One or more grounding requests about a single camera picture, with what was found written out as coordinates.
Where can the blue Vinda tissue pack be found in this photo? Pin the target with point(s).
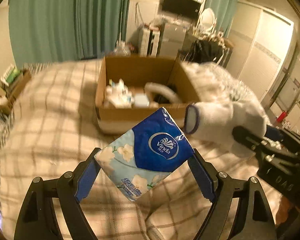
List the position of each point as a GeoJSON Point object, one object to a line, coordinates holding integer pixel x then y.
{"type": "Point", "coordinates": [145, 155]}

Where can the white wardrobe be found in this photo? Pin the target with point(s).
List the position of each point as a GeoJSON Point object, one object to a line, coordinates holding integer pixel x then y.
{"type": "Point", "coordinates": [261, 39]}

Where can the bedside cardboard box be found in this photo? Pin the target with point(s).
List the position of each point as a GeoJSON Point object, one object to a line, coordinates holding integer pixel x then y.
{"type": "Point", "coordinates": [12, 83]}

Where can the white bear plush toy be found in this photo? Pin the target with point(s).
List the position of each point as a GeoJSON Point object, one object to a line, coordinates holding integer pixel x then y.
{"type": "Point", "coordinates": [117, 95]}

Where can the black clothes on chair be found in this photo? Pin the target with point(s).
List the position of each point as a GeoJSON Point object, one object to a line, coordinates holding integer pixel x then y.
{"type": "Point", "coordinates": [203, 51]}

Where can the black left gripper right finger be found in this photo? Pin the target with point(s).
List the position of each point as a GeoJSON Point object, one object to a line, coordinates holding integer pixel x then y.
{"type": "Point", "coordinates": [220, 189]}

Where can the black wall television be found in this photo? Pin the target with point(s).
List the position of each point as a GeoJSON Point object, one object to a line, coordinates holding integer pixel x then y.
{"type": "Point", "coordinates": [185, 8]}

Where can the grey mini fridge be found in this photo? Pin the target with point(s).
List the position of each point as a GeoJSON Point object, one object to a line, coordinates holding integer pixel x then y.
{"type": "Point", "coordinates": [171, 39]}

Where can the white curved tube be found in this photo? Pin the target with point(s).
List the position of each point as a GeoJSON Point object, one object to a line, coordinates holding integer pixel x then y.
{"type": "Point", "coordinates": [151, 89]}

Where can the white oval vanity mirror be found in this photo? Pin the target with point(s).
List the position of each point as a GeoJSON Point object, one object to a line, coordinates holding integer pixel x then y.
{"type": "Point", "coordinates": [206, 21]}

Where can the green right curtain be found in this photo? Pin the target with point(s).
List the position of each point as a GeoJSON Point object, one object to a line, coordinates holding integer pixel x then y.
{"type": "Point", "coordinates": [224, 12]}

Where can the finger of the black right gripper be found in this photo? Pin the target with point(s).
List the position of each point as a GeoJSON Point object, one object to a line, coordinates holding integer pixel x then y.
{"type": "Point", "coordinates": [287, 150]}
{"type": "Point", "coordinates": [273, 134]}

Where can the white knit glove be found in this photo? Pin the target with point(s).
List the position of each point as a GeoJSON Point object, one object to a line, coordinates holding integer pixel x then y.
{"type": "Point", "coordinates": [224, 103]}

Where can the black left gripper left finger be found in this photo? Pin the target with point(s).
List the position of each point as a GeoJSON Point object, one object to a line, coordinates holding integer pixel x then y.
{"type": "Point", "coordinates": [70, 189]}

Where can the green window curtain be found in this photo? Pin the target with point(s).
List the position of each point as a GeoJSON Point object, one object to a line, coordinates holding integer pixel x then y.
{"type": "Point", "coordinates": [63, 30]}

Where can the black item in box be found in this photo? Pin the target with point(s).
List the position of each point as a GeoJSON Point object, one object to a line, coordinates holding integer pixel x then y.
{"type": "Point", "coordinates": [160, 99]}

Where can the clear water jug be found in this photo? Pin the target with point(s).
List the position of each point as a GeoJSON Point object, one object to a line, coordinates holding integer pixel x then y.
{"type": "Point", "coordinates": [121, 49]}

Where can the plaid bed blanket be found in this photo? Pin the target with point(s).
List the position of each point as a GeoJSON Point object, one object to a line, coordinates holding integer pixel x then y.
{"type": "Point", "coordinates": [55, 127]}

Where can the brown cardboard box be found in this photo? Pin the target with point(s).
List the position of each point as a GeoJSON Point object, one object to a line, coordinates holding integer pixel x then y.
{"type": "Point", "coordinates": [136, 72]}

